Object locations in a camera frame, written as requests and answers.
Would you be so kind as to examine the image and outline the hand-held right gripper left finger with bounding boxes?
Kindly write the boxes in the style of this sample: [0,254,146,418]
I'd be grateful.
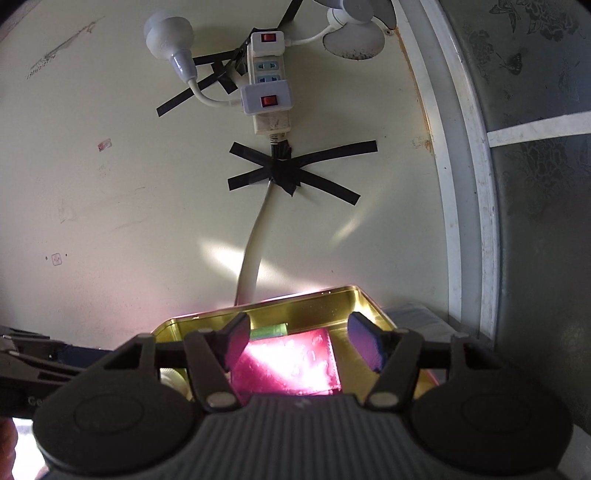
[90,312,252,411]

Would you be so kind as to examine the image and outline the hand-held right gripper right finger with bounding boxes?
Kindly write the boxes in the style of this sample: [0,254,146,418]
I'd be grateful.
[346,312,502,412]

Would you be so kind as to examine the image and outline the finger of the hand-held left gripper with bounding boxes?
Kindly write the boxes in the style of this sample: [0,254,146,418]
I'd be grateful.
[0,344,118,385]
[0,325,63,354]

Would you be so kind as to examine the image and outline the small green toothpaste box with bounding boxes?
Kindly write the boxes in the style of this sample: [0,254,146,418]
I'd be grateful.
[250,324,290,341]

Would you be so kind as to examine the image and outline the gold tin box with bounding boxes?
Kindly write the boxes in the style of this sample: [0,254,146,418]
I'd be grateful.
[151,285,444,407]

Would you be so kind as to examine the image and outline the pink embossed wallet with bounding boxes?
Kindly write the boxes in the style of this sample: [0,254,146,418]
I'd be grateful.
[230,327,343,397]

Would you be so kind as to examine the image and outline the black tape cross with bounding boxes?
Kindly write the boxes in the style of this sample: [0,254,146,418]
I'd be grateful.
[227,141,379,208]

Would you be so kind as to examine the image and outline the white power strip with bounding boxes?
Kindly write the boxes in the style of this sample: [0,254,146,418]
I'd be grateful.
[246,28,293,136]

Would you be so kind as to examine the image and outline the thick white power cord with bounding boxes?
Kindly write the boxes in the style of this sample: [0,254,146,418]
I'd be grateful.
[234,181,279,308]

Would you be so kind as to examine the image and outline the white window frame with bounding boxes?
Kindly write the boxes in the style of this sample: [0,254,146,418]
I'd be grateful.
[394,0,591,344]

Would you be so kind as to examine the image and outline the white wall fan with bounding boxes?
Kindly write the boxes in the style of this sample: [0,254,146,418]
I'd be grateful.
[287,0,399,62]

